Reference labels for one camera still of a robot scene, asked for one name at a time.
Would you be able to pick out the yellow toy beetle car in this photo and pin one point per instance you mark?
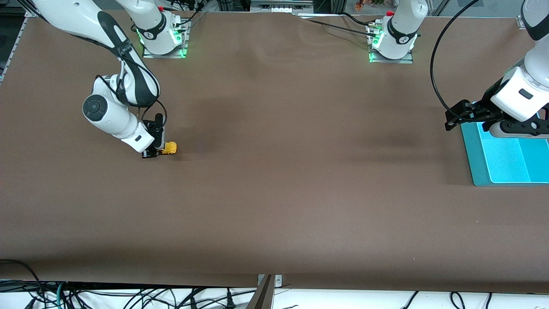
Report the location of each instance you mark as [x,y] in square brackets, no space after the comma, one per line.
[170,148]

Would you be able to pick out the metal corner bracket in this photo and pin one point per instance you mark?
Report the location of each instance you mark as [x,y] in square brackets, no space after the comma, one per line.
[520,22]

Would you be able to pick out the grey camera stand pole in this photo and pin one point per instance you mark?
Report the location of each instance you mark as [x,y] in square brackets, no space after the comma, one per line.
[261,298]

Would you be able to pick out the orange background clutter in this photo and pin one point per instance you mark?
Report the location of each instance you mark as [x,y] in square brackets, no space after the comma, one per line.
[369,4]

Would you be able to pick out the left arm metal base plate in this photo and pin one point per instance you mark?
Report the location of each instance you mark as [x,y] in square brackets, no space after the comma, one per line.
[403,61]

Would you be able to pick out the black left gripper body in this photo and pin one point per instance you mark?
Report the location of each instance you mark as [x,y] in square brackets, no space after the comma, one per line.
[485,110]

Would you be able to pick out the metal table clamp bracket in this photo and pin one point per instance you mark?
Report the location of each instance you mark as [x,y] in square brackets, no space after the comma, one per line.
[279,281]

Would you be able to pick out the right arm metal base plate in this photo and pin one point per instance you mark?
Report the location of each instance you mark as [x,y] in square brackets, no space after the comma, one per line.
[148,54]

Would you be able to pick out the teal plastic bin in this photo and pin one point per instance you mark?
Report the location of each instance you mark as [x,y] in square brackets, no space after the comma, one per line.
[506,163]

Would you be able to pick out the metal equipment box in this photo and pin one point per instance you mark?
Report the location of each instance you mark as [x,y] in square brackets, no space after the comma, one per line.
[279,6]

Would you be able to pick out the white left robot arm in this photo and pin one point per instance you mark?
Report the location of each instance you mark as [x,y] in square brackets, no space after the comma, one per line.
[401,30]

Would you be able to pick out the aluminium table rail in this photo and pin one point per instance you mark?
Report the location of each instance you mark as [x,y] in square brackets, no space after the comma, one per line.
[13,47]

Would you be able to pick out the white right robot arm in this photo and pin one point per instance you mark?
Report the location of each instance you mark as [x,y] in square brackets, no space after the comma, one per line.
[107,113]

